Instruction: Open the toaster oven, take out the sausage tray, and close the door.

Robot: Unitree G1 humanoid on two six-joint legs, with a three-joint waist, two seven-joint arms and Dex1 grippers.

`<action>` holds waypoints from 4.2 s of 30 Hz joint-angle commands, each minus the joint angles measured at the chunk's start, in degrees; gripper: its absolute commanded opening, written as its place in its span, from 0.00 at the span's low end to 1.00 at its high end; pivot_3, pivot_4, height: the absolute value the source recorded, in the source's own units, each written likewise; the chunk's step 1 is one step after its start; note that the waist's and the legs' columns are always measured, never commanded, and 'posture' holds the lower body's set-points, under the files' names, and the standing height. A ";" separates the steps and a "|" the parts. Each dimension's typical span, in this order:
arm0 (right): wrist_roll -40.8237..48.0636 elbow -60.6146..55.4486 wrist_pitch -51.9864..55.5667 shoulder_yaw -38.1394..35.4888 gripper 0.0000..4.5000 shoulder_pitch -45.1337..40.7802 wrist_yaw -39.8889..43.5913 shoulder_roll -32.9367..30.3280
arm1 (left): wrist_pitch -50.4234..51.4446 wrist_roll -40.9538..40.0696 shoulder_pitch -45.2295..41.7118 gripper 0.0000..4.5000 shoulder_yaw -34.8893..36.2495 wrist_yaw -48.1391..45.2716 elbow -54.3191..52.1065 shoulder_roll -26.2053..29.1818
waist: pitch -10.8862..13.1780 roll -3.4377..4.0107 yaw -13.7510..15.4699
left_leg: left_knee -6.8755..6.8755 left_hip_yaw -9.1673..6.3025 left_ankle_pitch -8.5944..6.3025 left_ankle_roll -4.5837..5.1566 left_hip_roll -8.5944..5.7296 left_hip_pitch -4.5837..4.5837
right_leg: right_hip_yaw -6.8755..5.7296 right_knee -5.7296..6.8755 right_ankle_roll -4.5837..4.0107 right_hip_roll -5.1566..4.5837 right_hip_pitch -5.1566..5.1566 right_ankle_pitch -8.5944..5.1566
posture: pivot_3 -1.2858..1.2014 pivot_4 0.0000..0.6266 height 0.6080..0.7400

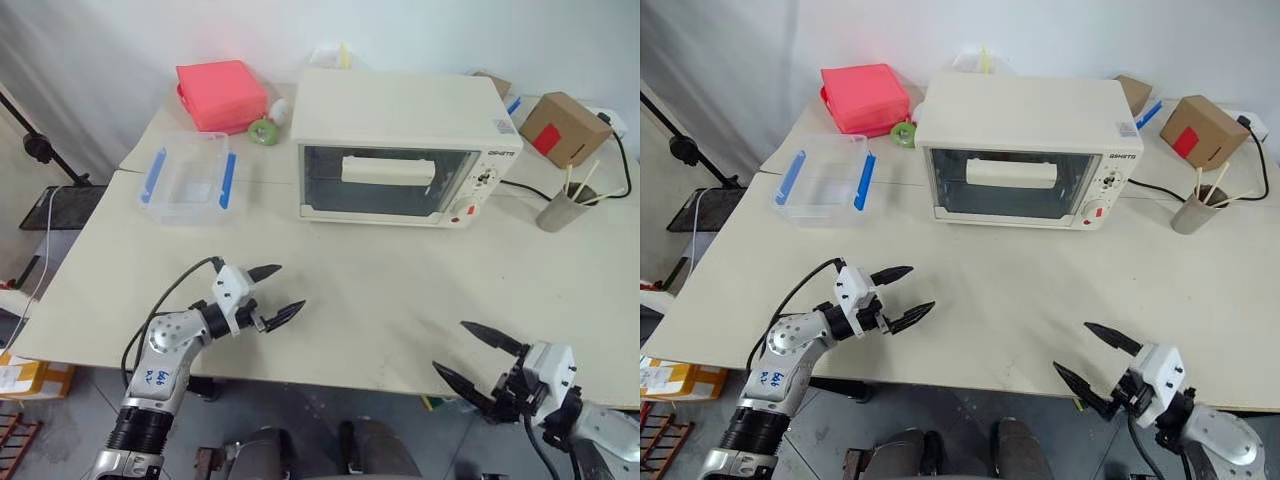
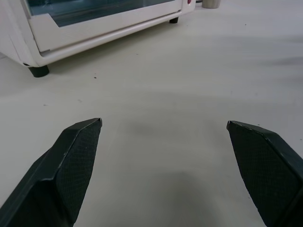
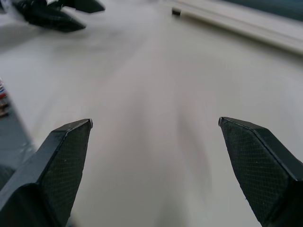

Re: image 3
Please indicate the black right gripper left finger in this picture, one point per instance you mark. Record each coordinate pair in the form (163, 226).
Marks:
(54, 170)

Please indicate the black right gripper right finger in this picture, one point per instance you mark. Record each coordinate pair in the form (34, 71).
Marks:
(258, 170)

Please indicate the white rail with black end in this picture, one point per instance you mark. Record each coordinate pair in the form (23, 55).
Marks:
(236, 21)

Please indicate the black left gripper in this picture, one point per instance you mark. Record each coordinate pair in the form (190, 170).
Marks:
(35, 3)

